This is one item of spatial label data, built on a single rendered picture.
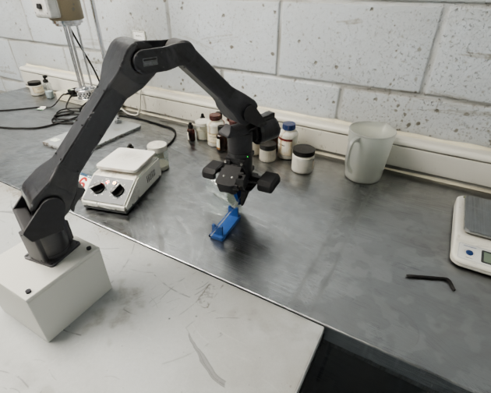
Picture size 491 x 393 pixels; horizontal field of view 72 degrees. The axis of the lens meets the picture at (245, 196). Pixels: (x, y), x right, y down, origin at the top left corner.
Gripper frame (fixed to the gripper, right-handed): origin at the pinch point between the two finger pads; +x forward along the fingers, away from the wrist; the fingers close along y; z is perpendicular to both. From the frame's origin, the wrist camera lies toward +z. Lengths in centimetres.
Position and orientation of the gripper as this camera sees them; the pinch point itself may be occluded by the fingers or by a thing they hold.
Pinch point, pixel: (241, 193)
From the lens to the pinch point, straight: 84.5
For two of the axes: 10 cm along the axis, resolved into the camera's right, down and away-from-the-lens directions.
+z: -4.2, 5.1, -7.5
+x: 0.1, 8.3, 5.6
